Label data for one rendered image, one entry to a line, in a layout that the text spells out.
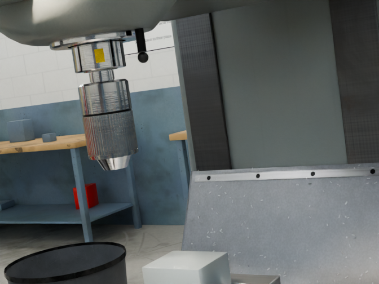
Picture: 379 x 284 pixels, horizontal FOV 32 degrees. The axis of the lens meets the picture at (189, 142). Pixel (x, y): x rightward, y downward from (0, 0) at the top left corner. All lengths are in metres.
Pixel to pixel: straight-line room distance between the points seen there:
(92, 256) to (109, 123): 2.30
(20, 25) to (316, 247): 0.51
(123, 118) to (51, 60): 5.91
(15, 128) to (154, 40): 1.65
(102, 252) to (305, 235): 2.00
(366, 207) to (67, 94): 5.62
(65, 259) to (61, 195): 3.77
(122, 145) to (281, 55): 0.39
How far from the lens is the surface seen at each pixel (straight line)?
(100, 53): 0.60
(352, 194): 0.90
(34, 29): 0.56
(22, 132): 6.40
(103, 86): 0.60
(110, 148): 0.60
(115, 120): 0.60
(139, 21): 0.58
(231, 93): 0.97
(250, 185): 0.96
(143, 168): 5.94
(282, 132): 0.94
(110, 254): 2.82
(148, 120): 5.82
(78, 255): 2.90
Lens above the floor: 1.26
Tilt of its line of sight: 6 degrees down
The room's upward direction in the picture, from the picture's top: 8 degrees counter-clockwise
